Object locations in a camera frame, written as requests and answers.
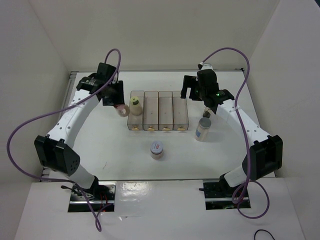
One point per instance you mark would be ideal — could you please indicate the pink cap spice bottle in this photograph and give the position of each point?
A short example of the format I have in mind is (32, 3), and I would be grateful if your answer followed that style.
(122, 110)

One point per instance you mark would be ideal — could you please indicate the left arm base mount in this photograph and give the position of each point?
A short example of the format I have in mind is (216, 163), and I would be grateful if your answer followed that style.
(105, 201)

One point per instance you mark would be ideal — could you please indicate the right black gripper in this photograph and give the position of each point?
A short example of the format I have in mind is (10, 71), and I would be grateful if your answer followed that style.
(189, 81)

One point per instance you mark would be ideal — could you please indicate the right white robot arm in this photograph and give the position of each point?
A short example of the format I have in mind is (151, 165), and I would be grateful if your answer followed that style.
(265, 151)

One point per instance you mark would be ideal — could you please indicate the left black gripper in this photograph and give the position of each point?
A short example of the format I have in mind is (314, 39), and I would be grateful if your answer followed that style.
(119, 99)

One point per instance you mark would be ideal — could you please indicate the yellow cap spice bottle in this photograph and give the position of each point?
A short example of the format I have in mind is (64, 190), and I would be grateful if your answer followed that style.
(135, 106)

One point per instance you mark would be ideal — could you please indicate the silver lid blue label jar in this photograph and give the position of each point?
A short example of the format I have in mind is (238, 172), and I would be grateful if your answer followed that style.
(202, 129)

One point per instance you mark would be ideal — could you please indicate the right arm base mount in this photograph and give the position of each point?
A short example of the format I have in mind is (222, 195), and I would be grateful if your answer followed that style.
(217, 198)

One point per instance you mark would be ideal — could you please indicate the clear organizer bin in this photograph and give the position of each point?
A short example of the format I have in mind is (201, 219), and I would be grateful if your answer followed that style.
(180, 112)
(165, 111)
(151, 111)
(135, 123)

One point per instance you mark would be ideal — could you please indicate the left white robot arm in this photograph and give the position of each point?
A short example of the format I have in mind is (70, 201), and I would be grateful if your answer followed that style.
(55, 150)

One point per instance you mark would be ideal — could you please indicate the red label spice jar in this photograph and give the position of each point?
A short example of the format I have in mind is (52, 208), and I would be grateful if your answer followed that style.
(156, 150)

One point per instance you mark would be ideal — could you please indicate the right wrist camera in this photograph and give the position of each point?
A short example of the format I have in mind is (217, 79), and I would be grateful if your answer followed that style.
(204, 66)

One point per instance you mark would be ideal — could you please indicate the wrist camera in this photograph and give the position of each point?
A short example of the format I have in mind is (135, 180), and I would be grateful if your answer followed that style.
(204, 66)
(115, 78)

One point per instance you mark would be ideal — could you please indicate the gold black cap bottle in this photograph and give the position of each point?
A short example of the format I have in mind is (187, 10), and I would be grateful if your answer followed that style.
(207, 112)

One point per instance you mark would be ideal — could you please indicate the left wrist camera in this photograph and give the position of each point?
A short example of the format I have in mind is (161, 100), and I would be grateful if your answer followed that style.
(115, 78)

